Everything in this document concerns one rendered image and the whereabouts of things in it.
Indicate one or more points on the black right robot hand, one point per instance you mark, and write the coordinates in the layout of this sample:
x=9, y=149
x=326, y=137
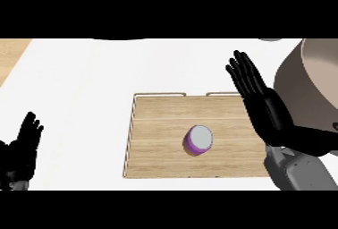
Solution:
x=264, y=113

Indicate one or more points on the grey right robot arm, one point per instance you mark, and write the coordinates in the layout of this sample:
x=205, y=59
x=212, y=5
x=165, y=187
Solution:
x=298, y=171

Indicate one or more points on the small grey object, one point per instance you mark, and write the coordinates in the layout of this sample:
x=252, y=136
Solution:
x=268, y=39

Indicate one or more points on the large beige pot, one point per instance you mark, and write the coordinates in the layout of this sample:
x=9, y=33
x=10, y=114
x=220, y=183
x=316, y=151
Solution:
x=311, y=86

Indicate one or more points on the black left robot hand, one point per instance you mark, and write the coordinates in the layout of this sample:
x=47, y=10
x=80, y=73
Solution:
x=23, y=149

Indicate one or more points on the wooden tray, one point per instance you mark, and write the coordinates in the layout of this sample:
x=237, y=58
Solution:
x=193, y=137

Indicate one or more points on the dark rounded object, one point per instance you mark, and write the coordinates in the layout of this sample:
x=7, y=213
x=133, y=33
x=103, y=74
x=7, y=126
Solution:
x=121, y=38

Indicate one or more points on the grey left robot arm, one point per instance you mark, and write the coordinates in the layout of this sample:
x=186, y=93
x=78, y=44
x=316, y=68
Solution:
x=18, y=185

